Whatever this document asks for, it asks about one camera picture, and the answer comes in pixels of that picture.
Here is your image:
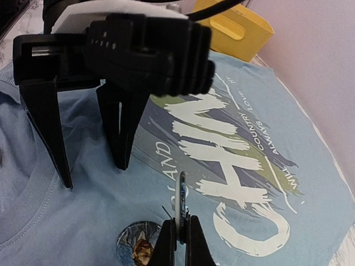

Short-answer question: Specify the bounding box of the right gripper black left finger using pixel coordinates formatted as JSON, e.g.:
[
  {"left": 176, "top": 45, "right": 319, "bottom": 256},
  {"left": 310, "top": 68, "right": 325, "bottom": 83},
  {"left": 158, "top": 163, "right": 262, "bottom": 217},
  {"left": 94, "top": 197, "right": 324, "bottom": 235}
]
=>
[{"left": 148, "top": 219, "right": 176, "bottom": 266}]

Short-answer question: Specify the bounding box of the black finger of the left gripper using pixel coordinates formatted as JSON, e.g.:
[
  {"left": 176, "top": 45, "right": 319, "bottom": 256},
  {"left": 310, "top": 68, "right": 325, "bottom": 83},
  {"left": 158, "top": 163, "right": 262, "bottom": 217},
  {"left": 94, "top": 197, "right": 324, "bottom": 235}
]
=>
[
  {"left": 19, "top": 81, "right": 73, "bottom": 189},
  {"left": 96, "top": 83, "right": 150, "bottom": 170}
]

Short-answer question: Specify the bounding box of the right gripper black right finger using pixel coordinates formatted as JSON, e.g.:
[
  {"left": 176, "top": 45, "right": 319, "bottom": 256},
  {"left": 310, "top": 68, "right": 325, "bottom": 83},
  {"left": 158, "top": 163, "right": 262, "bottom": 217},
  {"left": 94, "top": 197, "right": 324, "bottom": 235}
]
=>
[{"left": 185, "top": 214, "right": 216, "bottom": 266}]

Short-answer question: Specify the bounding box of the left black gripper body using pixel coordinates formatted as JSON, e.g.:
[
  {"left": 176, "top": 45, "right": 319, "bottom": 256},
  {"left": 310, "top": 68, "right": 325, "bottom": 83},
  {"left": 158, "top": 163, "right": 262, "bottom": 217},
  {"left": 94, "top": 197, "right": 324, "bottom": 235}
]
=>
[{"left": 13, "top": 33, "right": 107, "bottom": 90}]

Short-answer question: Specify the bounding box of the dark round brooch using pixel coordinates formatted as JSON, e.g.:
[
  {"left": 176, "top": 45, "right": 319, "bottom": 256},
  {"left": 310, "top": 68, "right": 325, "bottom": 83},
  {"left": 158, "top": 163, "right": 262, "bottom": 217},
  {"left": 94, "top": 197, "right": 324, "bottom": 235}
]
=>
[{"left": 174, "top": 171, "right": 190, "bottom": 244}]

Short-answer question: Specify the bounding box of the light blue printed t-shirt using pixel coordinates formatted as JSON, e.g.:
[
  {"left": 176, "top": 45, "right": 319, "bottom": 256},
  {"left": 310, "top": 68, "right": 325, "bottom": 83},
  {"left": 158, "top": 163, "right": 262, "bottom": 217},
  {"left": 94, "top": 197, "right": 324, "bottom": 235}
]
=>
[{"left": 1, "top": 53, "right": 354, "bottom": 265}]

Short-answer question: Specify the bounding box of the portrait brooch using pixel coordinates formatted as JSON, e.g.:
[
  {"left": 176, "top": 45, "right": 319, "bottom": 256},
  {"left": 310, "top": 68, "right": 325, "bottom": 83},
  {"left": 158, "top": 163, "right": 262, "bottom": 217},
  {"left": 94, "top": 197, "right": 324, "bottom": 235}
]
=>
[{"left": 116, "top": 221, "right": 161, "bottom": 266}]

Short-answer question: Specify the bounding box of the yellow plastic basket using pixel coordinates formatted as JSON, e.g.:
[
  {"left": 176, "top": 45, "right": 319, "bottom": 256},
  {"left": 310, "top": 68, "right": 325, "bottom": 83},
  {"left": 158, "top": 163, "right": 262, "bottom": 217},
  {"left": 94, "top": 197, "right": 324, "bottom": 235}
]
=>
[{"left": 200, "top": 4, "right": 275, "bottom": 62}]

